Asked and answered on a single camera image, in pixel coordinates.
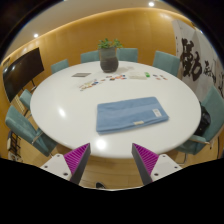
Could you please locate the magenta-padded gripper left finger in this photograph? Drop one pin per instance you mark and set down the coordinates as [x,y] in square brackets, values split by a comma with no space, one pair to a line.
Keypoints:
[77,159]

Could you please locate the black television screen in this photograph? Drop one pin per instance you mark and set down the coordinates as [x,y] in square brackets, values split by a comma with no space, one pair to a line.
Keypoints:
[21,73]

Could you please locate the colourful sticker sheet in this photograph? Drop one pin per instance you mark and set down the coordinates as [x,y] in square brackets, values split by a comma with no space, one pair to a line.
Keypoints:
[88,84]

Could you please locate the black bag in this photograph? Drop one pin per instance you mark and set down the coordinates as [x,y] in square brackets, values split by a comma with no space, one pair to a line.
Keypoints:
[203,120]

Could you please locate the dark grey potted plant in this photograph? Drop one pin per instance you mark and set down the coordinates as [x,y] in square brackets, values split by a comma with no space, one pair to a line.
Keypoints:
[109,60]

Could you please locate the teal chairs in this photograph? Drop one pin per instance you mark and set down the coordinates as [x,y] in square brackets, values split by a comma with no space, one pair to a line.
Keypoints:
[166,61]

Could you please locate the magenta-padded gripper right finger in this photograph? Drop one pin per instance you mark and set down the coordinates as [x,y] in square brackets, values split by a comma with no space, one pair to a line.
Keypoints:
[146,159]

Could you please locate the white flat box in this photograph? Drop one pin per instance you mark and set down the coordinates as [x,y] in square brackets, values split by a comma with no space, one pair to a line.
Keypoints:
[136,75]

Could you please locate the small round colourful stickers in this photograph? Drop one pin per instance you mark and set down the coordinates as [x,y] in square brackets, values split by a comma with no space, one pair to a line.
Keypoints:
[116,77]

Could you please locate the small green marker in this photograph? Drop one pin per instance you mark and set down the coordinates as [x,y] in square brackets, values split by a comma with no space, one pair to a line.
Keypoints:
[147,74]

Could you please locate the light blue towel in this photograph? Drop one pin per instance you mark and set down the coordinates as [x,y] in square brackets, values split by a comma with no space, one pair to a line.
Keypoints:
[126,115]

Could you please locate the white calligraphy folding screen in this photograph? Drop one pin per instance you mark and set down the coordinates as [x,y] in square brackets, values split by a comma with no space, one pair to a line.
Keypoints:
[196,56]

